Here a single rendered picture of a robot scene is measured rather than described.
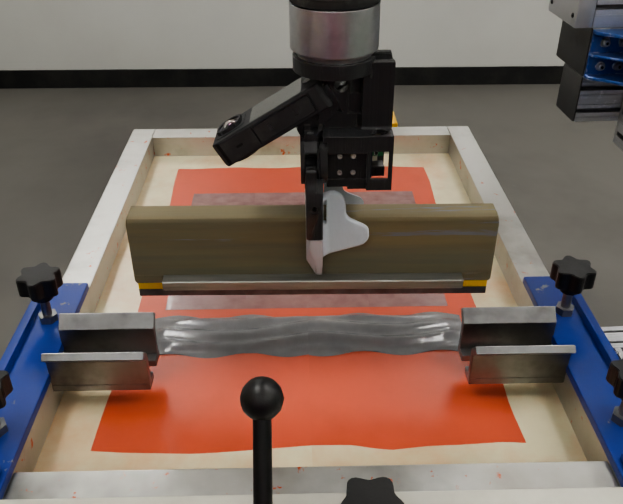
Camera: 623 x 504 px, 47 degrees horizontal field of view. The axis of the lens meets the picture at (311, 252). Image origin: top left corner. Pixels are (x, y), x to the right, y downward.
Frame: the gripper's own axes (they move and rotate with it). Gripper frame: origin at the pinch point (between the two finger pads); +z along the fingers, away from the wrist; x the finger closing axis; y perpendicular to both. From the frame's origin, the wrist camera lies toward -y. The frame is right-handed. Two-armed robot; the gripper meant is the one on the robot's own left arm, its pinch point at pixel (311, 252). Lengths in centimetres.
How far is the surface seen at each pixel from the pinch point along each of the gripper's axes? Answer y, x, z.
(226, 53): -42, 364, 89
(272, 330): -4.4, 3.5, 12.7
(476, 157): 27, 43, 10
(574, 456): 24.1, -15.0, 13.6
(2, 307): -103, 139, 108
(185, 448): -12.2, -13.1, 13.3
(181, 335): -14.6, 3.1, 12.8
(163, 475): -13.0, -19.2, 9.8
